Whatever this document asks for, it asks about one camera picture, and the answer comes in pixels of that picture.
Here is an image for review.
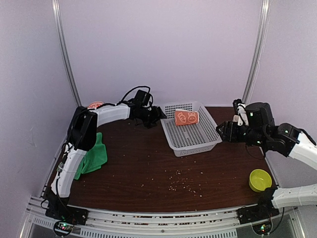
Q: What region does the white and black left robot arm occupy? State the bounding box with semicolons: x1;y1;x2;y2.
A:
45;86;166;220

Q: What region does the lime green bowl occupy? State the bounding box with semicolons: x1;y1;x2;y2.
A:
249;169;272;193

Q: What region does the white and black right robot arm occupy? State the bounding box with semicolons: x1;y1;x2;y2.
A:
216;99;317;219

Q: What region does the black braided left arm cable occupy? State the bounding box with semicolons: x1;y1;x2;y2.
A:
66;85;153;149

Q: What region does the front aluminium rail base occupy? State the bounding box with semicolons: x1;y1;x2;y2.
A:
17;196;308;238

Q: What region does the red patterned ceramic bowl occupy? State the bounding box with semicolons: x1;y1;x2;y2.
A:
87;101;104;109

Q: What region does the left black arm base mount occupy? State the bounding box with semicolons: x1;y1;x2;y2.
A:
45;194;89;225

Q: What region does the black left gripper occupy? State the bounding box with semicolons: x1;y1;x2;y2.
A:
139;106;167;128

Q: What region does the white plastic mesh basket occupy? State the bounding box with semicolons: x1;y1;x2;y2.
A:
160;101;222;157

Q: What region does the green microfiber towel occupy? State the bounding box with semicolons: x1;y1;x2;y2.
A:
74;132;107;180

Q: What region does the right aluminium frame post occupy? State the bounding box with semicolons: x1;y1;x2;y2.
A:
242;0;270;104

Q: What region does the orange bunny pattern towel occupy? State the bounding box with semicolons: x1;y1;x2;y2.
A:
174;110;200;126

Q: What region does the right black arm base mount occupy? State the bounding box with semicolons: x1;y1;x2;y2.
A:
236;197;280;225

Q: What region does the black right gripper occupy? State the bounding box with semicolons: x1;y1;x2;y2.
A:
216;120;267;148

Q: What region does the left aluminium frame post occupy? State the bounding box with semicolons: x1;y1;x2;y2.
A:
52;0;82;106

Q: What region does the aluminium frame post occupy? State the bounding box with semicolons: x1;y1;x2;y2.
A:
52;0;82;106
242;0;270;104

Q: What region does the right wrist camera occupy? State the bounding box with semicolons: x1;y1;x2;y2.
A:
233;99;249;126

